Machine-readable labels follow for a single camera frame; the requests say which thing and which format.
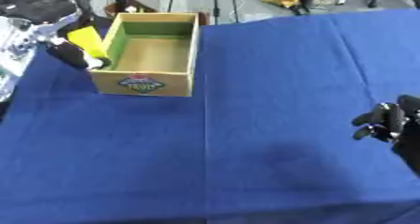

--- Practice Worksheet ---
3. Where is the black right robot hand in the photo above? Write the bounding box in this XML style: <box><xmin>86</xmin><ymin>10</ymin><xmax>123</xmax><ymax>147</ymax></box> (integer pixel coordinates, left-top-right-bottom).
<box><xmin>351</xmin><ymin>94</ymin><xmax>420</xmax><ymax>176</ymax></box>

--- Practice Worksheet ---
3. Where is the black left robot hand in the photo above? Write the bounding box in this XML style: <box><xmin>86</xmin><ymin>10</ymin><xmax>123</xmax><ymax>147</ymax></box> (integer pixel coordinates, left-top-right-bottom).
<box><xmin>0</xmin><ymin>0</ymin><xmax>128</xmax><ymax>71</ymax></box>

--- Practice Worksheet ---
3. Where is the yellow rectangular block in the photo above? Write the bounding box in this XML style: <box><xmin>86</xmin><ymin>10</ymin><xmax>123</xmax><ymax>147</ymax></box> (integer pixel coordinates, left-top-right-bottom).
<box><xmin>66</xmin><ymin>25</ymin><xmax>111</xmax><ymax>60</ymax></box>

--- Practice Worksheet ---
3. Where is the tan cardboard box green inside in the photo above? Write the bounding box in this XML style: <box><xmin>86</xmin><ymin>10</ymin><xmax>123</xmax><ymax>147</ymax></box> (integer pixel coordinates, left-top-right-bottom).
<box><xmin>88</xmin><ymin>11</ymin><xmax>203</xmax><ymax>97</ymax></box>

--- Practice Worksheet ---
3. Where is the black tripod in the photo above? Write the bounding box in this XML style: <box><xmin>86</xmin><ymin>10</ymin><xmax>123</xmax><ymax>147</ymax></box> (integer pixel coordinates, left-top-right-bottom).
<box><xmin>165</xmin><ymin>0</ymin><xmax>242</xmax><ymax>25</ymax></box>

